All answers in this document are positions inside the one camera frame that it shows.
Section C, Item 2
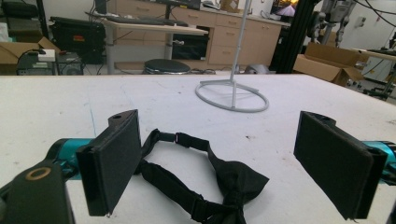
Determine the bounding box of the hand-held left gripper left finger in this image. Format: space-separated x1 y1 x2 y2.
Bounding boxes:
76 109 143 217

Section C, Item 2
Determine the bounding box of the white stand with ring base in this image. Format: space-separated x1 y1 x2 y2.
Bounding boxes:
194 0 270 114

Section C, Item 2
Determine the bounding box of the light wooden desk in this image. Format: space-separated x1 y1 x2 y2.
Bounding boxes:
102 18 209 75

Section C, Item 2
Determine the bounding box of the black round stool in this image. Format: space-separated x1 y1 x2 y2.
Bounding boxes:
143 58 191 76

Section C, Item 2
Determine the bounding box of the white power adapter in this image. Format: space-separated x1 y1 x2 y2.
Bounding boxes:
36 49 56 63

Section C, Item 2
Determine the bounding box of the black hard case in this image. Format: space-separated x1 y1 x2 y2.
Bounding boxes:
49 16 106 65

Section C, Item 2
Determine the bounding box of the small cardboard box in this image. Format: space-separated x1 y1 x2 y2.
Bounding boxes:
219 0 241 14

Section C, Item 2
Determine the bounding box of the lit monitor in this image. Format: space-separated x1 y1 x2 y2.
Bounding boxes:
270 0 301 18

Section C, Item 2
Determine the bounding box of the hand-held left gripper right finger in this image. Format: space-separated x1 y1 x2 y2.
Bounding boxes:
293 110 389 221

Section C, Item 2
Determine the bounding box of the light wooden cabinet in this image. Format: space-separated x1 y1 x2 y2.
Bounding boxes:
108 0 283 68

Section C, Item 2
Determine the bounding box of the black keyboard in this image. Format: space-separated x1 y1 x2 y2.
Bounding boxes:
106 15 190 28

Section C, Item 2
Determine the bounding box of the black metal post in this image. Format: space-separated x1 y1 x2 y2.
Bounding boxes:
269 0 322 75

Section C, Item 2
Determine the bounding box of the black bow tie with strap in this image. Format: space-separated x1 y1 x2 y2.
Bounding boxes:
134 128 270 224

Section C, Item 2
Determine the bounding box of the dark computer tower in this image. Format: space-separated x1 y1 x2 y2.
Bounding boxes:
16 50 58 77

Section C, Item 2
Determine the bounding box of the large open cardboard box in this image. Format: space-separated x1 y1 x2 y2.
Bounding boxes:
292 42 370 88

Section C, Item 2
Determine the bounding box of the black computer case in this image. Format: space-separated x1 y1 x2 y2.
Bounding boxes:
171 26 210 61

